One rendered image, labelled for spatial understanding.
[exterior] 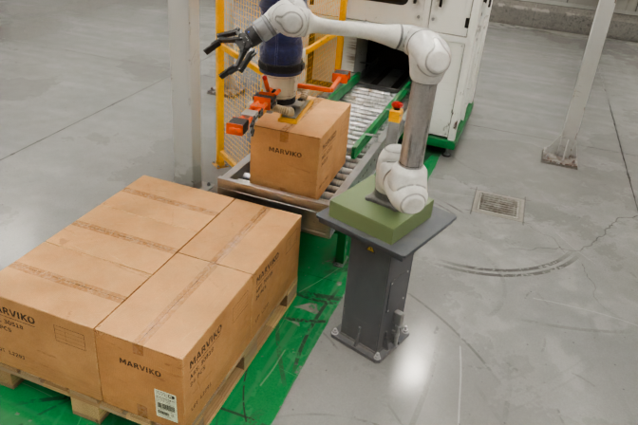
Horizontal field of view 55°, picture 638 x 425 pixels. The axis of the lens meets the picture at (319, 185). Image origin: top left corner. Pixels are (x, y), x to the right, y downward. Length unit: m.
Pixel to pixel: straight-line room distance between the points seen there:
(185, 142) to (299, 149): 1.35
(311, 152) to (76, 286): 1.34
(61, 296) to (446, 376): 1.86
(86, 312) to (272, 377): 0.96
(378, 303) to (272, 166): 0.96
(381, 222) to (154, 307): 1.03
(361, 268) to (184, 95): 1.91
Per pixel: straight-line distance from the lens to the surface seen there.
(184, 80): 4.26
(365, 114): 4.74
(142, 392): 2.67
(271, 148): 3.33
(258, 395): 3.02
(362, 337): 3.25
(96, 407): 2.92
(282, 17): 2.21
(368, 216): 2.75
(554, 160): 5.87
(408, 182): 2.55
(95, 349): 2.67
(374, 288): 3.04
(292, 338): 3.31
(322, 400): 3.02
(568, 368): 3.54
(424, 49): 2.34
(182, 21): 4.15
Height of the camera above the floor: 2.20
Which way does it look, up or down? 28 degrees down
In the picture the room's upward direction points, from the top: 5 degrees clockwise
